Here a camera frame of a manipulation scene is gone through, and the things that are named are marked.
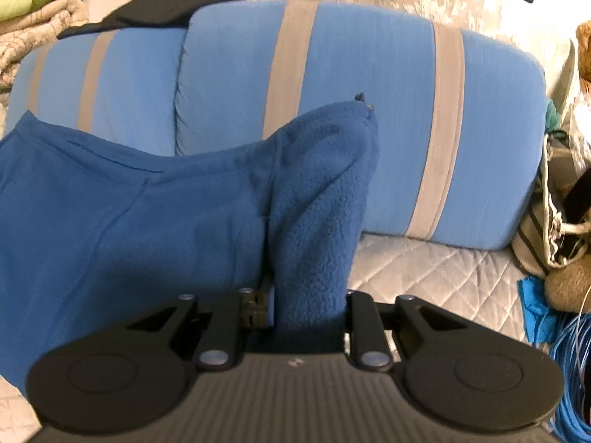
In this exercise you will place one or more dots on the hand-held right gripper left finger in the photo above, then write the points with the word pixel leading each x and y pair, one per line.
pixel 272 307

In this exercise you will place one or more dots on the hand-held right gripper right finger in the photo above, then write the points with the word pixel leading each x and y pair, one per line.
pixel 358 318

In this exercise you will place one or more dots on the blue fleece jacket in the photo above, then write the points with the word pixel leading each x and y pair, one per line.
pixel 138 203

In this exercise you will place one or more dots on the grey quilted bedspread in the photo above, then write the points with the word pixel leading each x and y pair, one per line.
pixel 438 277

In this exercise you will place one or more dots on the turquoise cloth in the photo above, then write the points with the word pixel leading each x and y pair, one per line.
pixel 538 309

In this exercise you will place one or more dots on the brown fuzzy cushion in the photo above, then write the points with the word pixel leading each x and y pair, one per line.
pixel 568 286

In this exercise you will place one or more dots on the blue grey-striped pillow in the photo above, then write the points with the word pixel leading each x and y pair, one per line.
pixel 369 55
pixel 134 78

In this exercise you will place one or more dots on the black garment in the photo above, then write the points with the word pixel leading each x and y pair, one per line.
pixel 175 4

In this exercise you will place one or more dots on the brown plush toy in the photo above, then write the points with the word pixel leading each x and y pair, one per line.
pixel 585 55

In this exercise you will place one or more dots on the beige knit blanket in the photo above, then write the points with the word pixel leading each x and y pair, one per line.
pixel 41 32

